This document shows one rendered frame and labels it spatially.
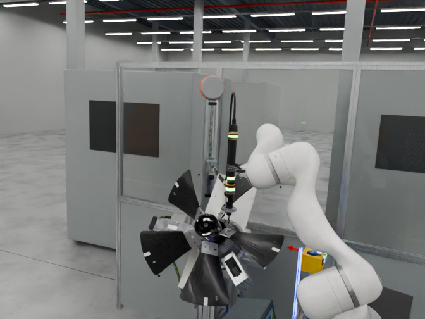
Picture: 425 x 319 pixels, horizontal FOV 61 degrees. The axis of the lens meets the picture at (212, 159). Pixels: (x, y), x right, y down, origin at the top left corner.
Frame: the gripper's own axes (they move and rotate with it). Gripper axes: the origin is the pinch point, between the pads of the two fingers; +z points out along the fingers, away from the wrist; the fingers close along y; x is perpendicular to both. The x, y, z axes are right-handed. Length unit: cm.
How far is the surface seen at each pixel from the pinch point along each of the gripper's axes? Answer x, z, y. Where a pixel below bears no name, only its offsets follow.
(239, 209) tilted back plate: -29.8, 6.6, 30.3
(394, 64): 53, -62, 70
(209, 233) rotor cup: -31.0, 6.3, -7.8
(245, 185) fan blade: -10.7, -2.6, 12.8
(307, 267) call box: -49, -35, 21
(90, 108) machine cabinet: 12, 235, 150
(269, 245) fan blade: -33.3, -20.7, -0.5
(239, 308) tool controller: -27, -31, -64
